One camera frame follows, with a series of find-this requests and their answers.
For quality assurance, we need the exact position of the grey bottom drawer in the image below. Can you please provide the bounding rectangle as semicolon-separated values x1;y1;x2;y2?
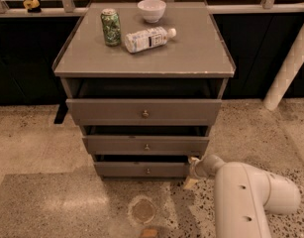
94;162;189;178

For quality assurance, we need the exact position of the white diagonal pillar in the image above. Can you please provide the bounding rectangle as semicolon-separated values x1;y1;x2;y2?
263;23;304;111

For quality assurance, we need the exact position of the grey middle drawer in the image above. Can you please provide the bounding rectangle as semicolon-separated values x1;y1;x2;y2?
83;135;209;156

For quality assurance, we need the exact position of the clear plastic water bottle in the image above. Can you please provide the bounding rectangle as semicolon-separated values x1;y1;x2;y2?
125;27;176;54

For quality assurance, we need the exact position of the grey drawer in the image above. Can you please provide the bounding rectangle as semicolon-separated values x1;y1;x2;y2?
83;135;209;156
94;162;189;178
66;99;222;126

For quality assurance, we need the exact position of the grey top drawer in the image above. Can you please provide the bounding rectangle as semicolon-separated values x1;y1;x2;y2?
66;99;222;126

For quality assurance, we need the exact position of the grey drawer cabinet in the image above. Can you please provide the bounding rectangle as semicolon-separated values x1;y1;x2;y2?
54;2;235;165

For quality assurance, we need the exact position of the yellow black object on ledge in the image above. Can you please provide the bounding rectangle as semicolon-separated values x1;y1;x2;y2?
23;0;41;13

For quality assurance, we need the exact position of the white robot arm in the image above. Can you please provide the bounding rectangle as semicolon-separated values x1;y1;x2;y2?
184;155;301;238

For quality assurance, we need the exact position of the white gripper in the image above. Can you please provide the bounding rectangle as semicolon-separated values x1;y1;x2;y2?
183;156;210;189

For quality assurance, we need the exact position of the green soda can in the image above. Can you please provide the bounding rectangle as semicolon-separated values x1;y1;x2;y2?
100;8;121;47

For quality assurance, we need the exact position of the round metal floor plate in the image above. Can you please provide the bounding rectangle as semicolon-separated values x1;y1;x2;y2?
128;195;156;225

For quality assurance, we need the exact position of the white ceramic bowl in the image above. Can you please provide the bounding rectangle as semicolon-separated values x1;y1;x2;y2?
138;0;166;23

